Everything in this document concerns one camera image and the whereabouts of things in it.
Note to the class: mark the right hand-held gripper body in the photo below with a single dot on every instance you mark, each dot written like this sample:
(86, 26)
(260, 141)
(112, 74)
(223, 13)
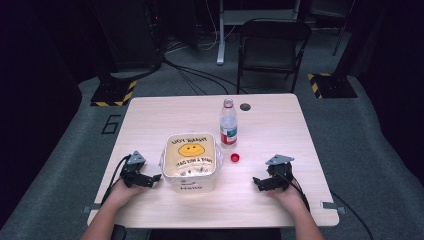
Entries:
(279, 178)

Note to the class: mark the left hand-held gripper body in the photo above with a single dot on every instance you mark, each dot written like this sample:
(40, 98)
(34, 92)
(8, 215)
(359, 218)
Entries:
(133, 175)

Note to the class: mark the red bottle cap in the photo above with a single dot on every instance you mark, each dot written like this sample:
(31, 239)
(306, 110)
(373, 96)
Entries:
(235, 157)

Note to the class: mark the white plastic bin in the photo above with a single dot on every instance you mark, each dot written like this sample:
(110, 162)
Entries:
(193, 185)

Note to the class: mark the smiley print plastic bag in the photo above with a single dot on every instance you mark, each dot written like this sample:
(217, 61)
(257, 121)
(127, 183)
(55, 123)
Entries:
(191, 150)

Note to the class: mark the clear plastic bottle red label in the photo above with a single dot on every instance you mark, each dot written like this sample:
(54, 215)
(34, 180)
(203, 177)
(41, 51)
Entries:
(228, 126)

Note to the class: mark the person's left hand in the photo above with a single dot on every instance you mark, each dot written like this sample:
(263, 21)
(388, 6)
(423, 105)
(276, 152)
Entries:
(125, 194)

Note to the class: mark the person's right hand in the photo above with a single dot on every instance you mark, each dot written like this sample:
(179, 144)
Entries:
(288, 198)

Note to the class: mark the black chair part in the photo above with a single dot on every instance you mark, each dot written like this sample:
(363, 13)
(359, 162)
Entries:
(119, 232)

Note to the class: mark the grey metal table clamp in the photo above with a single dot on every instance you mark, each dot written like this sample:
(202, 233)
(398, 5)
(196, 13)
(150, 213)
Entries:
(87, 209)
(333, 206)

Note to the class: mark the black table grommet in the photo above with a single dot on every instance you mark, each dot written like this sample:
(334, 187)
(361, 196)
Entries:
(245, 107)

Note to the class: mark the black stand base striped edge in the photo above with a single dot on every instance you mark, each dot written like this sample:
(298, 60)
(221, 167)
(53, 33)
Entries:
(113, 92)
(333, 86)

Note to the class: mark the dark curtain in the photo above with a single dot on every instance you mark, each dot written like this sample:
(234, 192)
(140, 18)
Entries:
(393, 83)
(33, 100)

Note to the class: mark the black folding chair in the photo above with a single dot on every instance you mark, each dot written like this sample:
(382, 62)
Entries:
(271, 50)

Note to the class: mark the black equipment rack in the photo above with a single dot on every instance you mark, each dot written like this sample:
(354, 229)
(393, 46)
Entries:
(130, 33)

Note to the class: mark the white desk frame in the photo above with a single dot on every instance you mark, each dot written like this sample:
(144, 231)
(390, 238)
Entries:
(220, 33)

